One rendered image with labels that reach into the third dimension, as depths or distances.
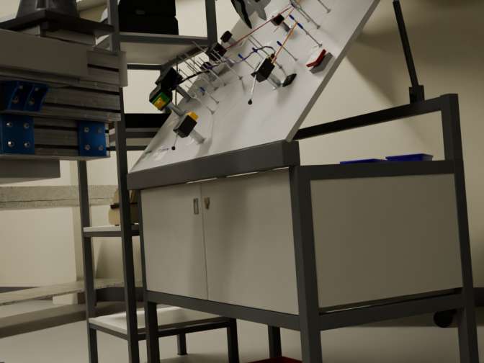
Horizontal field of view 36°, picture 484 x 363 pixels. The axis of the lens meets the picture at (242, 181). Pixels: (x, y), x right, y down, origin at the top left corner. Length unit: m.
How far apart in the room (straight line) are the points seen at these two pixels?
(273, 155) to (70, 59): 0.63
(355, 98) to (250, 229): 3.05
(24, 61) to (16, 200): 3.41
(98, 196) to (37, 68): 3.88
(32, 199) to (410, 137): 2.47
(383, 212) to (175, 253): 0.88
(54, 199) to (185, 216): 2.60
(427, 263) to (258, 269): 0.49
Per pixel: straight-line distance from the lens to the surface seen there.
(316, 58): 2.12
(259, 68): 2.27
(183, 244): 2.66
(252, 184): 2.20
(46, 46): 1.63
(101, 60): 1.91
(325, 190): 2.04
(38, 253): 7.13
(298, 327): 2.05
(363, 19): 2.20
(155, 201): 2.87
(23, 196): 4.99
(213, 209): 2.43
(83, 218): 3.60
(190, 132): 2.49
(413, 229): 2.23
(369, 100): 5.13
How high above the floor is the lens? 0.69
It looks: 2 degrees up
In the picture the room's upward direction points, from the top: 4 degrees counter-clockwise
